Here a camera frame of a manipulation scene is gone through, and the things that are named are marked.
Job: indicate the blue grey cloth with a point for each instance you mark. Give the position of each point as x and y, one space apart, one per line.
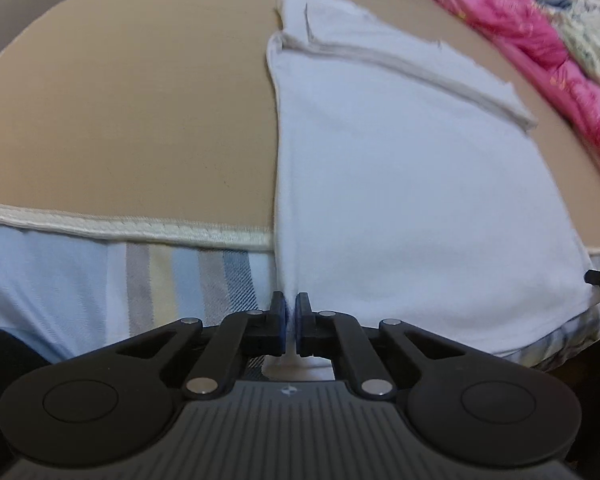
560 4

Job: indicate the pink floral quilt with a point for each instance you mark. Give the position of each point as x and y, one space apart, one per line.
525 35

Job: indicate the striped bed sheet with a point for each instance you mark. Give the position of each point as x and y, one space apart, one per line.
55 285

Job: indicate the white t-shirt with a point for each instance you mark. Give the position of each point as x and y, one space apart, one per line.
405 185

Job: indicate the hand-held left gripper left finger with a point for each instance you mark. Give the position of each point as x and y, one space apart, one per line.
281 321

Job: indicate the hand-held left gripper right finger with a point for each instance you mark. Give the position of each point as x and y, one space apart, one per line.
298 321

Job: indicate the cream floral quilt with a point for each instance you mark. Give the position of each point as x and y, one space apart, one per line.
595 40

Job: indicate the tan bed mat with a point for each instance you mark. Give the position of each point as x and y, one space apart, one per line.
130 110

